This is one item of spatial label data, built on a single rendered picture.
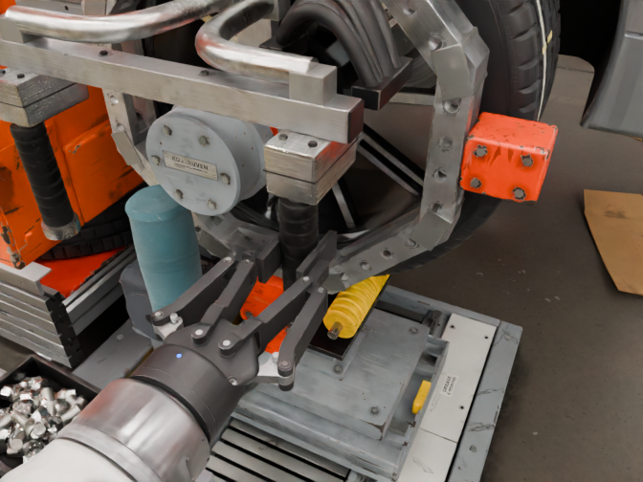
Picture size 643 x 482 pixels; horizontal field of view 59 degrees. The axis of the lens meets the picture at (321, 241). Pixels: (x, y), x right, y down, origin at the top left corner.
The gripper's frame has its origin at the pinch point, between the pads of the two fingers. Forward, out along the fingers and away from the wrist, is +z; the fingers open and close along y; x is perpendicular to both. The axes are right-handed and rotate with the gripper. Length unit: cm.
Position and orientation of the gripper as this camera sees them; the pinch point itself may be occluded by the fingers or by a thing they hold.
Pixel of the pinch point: (298, 254)
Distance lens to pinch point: 54.9
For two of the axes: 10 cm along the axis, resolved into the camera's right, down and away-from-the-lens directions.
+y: 9.0, 2.7, -3.5
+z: 4.4, -5.5, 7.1
